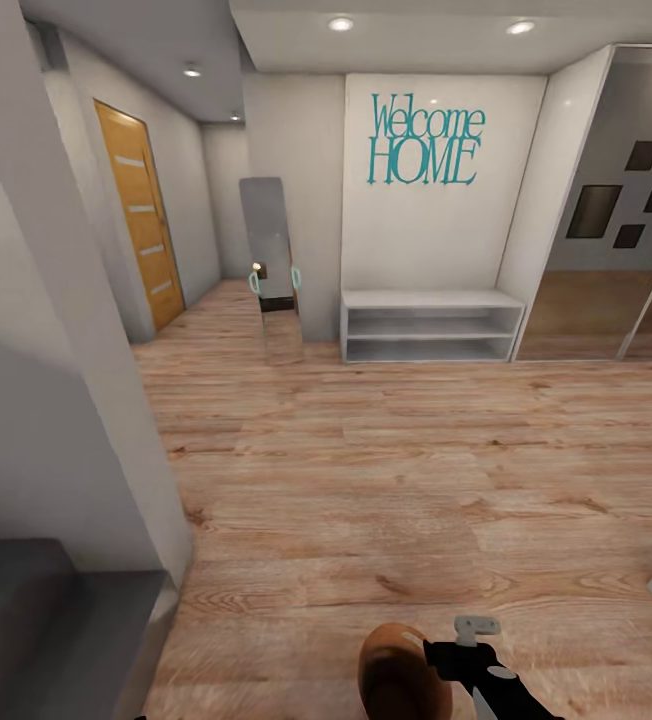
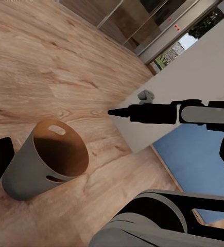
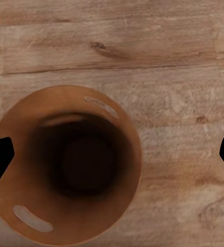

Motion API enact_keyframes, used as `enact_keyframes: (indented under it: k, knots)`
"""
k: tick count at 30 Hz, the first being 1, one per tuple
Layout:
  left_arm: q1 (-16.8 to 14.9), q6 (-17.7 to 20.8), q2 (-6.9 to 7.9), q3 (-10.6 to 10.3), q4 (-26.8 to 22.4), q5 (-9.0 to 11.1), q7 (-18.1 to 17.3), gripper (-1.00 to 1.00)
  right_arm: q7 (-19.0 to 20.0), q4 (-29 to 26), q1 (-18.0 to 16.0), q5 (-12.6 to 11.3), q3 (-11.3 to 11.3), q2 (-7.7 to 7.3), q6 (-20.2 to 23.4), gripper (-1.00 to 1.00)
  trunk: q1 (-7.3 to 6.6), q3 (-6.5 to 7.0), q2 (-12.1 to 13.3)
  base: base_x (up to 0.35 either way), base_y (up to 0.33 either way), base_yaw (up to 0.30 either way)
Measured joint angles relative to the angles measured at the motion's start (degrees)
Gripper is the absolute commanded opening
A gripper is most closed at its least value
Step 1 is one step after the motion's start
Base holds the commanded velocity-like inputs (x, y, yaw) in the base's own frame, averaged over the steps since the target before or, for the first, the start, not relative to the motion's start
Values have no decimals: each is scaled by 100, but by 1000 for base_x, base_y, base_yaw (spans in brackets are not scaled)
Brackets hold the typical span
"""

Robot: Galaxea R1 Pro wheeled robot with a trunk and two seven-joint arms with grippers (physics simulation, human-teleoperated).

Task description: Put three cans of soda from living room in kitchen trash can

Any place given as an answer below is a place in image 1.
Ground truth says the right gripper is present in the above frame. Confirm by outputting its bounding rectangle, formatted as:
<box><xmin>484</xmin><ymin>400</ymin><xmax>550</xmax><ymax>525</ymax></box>
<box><xmin>422</xmin><ymin>640</ymin><xmax>496</xmax><ymax>687</ymax></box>

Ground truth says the trash can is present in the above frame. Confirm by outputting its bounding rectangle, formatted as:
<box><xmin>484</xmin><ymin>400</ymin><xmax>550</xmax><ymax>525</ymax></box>
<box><xmin>357</xmin><ymin>622</ymin><xmax>454</xmax><ymax>720</ymax></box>

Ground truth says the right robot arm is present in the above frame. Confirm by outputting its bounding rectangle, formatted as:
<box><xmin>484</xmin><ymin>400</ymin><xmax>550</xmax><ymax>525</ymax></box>
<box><xmin>422</xmin><ymin>615</ymin><xmax>565</xmax><ymax>720</ymax></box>

